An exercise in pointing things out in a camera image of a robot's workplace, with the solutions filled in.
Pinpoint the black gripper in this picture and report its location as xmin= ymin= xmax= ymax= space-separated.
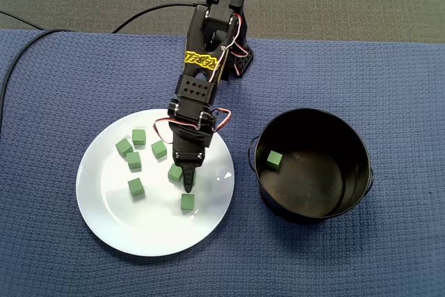
xmin=170 ymin=121 xmax=213 ymax=194

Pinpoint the white round plate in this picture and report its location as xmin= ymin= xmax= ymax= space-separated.
xmin=75 ymin=108 xmax=236 ymax=257

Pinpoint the black metal bucket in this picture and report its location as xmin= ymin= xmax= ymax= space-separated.
xmin=247 ymin=107 xmax=375 ymax=225

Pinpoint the blue woven mat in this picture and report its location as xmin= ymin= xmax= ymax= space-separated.
xmin=0 ymin=29 xmax=445 ymax=297

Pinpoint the white red servo wire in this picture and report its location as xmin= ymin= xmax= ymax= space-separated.
xmin=154 ymin=118 xmax=175 ymax=145

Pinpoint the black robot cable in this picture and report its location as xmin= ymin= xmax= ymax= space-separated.
xmin=111 ymin=2 xmax=209 ymax=35

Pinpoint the thick black cable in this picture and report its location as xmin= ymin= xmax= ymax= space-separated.
xmin=0 ymin=29 xmax=72 ymax=138

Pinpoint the thin black cable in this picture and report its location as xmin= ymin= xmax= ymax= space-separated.
xmin=0 ymin=10 xmax=46 ymax=31

